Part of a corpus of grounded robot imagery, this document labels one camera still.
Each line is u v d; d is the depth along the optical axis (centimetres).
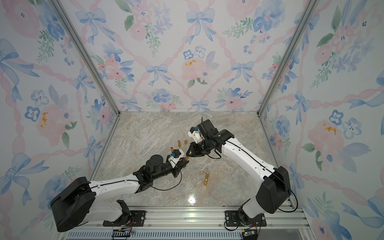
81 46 82
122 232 73
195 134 72
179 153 67
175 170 70
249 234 72
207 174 83
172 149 95
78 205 42
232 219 73
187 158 75
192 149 66
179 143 100
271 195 41
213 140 56
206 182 82
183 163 76
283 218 120
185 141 101
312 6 69
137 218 73
